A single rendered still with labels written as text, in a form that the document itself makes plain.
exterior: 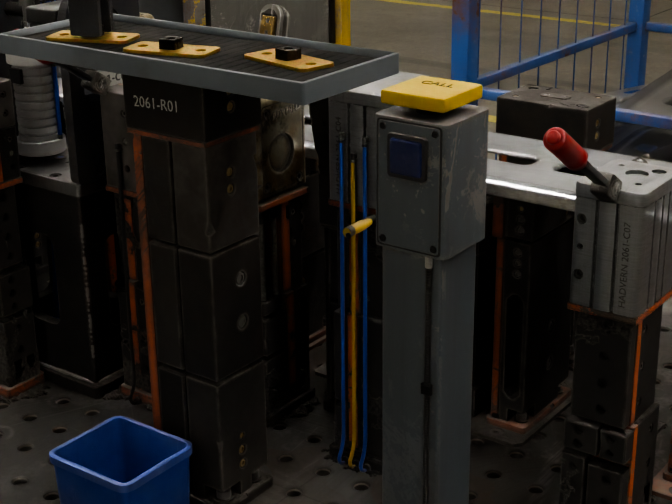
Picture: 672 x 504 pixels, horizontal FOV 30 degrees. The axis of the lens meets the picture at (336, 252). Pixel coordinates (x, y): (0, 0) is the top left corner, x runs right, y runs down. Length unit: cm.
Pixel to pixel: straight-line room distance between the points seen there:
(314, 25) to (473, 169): 427
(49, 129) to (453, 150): 66
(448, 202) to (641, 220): 19
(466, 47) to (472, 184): 253
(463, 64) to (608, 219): 247
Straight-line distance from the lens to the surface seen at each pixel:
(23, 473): 140
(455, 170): 99
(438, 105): 97
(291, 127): 136
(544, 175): 132
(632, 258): 111
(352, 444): 134
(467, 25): 353
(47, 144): 151
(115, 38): 121
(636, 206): 109
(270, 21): 170
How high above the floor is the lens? 139
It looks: 21 degrees down
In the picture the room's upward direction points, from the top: 1 degrees counter-clockwise
